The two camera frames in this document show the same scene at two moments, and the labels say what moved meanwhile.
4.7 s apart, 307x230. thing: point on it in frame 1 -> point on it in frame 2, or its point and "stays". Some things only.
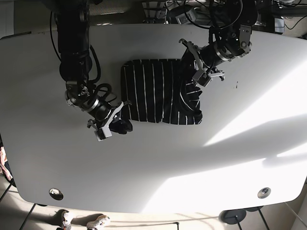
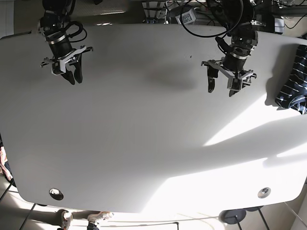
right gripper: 207,58 -> 233,67
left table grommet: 56,194 stays
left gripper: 104,113 -> 62,50
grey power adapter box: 279,24 stays
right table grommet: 264,192 stays
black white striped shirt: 162,91 -> 293,94
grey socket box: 182,18 stays
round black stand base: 232,216 stays
